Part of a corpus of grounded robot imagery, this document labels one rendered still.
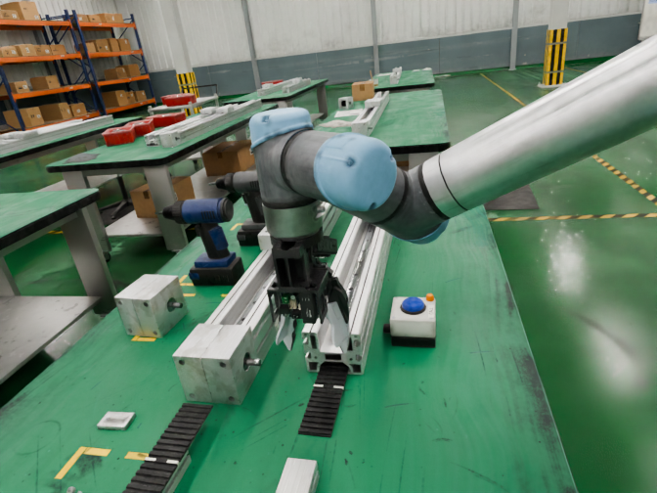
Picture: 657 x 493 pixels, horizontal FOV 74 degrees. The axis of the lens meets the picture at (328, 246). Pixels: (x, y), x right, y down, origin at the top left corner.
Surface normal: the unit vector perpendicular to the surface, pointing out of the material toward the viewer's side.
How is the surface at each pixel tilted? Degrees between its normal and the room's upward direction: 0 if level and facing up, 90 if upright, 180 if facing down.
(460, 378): 0
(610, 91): 68
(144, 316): 90
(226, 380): 90
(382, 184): 90
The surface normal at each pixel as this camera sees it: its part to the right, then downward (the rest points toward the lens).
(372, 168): 0.63, 0.25
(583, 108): -0.61, 0.07
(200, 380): -0.22, 0.43
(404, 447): -0.11, -0.90
